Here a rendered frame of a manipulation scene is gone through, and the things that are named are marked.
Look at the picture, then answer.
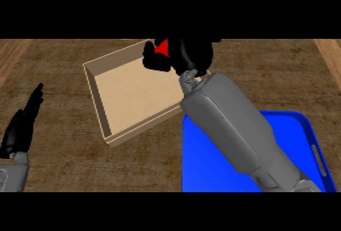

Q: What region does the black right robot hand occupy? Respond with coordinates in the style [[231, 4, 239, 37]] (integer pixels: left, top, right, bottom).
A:
[[141, 38, 222, 78]]

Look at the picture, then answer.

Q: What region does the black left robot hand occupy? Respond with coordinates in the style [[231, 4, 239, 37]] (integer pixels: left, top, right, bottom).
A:
[[0, 82, 45, 160]]

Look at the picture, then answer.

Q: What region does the red can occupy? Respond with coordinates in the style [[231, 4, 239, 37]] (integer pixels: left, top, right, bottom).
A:
[[153, 38, 171, 58]]

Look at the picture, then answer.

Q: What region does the cardboard box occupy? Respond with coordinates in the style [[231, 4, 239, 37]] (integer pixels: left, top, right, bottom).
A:
[[81, 39, 212, 148]]

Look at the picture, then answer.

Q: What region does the blue plastic tray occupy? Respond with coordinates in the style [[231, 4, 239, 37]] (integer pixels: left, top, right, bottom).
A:
[[180, 109, 339, 193]]

